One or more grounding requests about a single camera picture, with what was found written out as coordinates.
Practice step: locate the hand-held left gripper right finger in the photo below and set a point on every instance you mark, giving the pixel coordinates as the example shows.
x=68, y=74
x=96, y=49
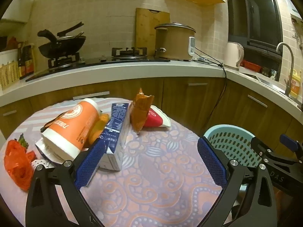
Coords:
x=211, y=163

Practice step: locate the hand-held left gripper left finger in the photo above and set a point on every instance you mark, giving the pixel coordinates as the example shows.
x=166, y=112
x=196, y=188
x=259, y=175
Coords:
x=90, y=163

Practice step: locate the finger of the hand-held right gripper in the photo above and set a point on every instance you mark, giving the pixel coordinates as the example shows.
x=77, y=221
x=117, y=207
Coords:
x=261, y=149
x=289, y=143

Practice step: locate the light blue plastic basket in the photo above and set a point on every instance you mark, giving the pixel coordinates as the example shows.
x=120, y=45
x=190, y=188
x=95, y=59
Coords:
x=227, y=141

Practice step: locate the orange snack bag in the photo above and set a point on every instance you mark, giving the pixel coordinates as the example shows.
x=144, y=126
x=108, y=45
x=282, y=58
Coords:
x=140, y=111

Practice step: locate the orange and white canister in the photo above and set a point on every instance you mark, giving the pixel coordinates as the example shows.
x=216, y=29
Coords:
x=71, y=127

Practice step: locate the blue milk carton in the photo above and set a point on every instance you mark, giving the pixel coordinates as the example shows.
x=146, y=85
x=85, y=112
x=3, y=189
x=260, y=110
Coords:
x=116, y=127

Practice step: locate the yellow detergent bottle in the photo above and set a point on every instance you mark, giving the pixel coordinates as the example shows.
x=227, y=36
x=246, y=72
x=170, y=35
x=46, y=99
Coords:
x=295, y=85

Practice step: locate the patterned tablecloth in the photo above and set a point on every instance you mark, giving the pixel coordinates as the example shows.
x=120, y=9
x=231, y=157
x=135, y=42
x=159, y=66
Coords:
x=151, y=182

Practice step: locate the green leafy vegetable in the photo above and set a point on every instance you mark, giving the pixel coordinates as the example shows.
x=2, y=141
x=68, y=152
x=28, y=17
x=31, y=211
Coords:
x=23, y=141

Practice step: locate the red and white cup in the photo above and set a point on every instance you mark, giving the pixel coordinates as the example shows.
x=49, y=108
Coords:
x=153, y=120

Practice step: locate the red plastic bag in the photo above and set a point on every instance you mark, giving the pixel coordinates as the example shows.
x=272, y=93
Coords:
x=16, y=163

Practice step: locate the red box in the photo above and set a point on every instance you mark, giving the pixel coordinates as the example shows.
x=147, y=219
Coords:
x=251, y=66

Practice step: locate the steel faucet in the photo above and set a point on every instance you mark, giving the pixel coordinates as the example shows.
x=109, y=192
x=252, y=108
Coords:
x=290, y=59

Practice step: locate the white electric kettle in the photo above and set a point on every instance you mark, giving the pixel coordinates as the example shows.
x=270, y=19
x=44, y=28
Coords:
x=232, y=55

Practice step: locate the black pan support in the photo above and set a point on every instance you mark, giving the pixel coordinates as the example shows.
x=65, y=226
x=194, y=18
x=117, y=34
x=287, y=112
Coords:
x=64, y=61

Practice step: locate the gas burner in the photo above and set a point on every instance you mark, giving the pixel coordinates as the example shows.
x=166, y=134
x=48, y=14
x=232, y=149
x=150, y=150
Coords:
x=129, y=53

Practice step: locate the dark sauce bottle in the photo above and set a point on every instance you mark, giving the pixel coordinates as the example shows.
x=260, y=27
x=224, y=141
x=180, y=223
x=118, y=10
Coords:
x=21, y=66
x=29, y=61

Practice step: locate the yellow woven basket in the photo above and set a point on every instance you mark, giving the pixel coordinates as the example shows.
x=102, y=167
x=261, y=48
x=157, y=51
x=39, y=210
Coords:
x=9, y=74

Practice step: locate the white plug-in timer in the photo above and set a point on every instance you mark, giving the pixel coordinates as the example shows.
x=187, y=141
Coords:
x=192, y=45

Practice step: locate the black wok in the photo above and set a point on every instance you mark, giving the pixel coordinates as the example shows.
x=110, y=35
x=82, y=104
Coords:
x=62, y=46

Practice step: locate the beige rice cooker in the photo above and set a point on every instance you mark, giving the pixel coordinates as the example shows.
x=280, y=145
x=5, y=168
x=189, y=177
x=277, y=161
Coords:
x=174, y=42

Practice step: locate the dark window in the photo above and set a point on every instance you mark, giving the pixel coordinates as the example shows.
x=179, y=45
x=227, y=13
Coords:
x=258, y=11

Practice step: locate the wooden cutting board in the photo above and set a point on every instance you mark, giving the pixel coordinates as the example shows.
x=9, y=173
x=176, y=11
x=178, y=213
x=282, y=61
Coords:
x=146, y=28

